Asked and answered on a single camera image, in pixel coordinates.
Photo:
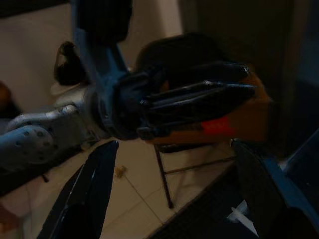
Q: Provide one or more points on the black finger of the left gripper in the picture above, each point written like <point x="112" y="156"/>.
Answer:
<point x="199" y="99"/>
<point x="211" y="72"/>

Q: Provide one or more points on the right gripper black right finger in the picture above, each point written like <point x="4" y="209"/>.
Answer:
<point x="266" y="204"/>

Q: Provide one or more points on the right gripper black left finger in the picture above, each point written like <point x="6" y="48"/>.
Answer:
<point x="87" y="199"/>

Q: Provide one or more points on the white paper scrap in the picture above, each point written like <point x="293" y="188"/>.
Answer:
<point x="238" y="211"/>

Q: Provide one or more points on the brown cardboard box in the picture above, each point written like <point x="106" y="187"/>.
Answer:
<point x="259" y="119"/>

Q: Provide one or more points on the black floor mat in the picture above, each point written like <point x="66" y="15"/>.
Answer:
<point x="199" y="219"/>

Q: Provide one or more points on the dark crumpled bag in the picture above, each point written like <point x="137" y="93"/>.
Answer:
<point x="69" y="72"/>

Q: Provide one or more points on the light grey left wrist camera mount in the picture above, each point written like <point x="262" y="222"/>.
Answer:
<point x="104" y="74"/>

